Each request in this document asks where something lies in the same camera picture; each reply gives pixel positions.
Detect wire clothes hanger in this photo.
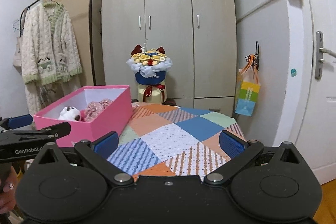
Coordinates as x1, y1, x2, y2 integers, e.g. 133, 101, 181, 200
12, 18, 24, 31

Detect pink cardboard box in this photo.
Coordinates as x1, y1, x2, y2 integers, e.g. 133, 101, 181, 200
33, 85, 133, 148

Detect white door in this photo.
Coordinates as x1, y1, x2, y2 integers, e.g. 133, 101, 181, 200
276, 0, 336, 185

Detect flower bouquet blue wrap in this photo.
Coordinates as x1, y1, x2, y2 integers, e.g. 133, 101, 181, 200
126, 43, 173, 85

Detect black clothes rack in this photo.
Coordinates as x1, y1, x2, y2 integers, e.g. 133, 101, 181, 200
21, 0, 95, 86

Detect cream gift box red ribbon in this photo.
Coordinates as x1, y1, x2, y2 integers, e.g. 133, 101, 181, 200
137, 81, 168, 104

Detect cream canvas tote bag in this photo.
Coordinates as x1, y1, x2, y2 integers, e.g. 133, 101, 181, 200
13, 13, 25, 75

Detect colourful gift bag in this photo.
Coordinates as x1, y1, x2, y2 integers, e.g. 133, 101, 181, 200
234, 55, 261, 117

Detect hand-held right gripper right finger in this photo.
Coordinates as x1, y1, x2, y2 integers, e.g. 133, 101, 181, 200
204, 130, 300, 186

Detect grey wardrobe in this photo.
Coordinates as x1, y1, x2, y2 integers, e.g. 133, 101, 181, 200
101, 0, 237, 117

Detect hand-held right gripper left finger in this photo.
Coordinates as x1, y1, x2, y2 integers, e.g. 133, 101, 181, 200
33, 131, 134, 186

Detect pink floral cloth pouch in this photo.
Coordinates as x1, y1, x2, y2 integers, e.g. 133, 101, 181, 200
84, 98, 114, 117

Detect white brown plush toy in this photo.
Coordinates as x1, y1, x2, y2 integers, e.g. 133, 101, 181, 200
58, 105, 81, 122

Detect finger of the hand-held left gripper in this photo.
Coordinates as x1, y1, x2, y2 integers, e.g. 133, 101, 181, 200
0, 114, 33, 130
5, 122, 72, 139

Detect patchwork blanket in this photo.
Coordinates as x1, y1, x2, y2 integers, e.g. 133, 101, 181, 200
106, 102, 248, 182

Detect dark suitcase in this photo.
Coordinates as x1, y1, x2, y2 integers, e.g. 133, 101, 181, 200
161, 98, 179, 107

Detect cream fluffy pants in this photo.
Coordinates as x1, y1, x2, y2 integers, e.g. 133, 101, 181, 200
25, 77, 82, 115

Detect person's left hand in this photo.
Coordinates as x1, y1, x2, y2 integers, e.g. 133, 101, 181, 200
0, 177, 17, 215

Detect cream fluffy cardigan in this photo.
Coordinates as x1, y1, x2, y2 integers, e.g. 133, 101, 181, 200
21, 1, 82, 85

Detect silver door handle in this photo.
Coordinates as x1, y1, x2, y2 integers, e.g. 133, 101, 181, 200
315, 30, 336, 80

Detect black wall hook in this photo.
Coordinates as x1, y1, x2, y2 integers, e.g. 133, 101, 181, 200
253, 41, 261, 69

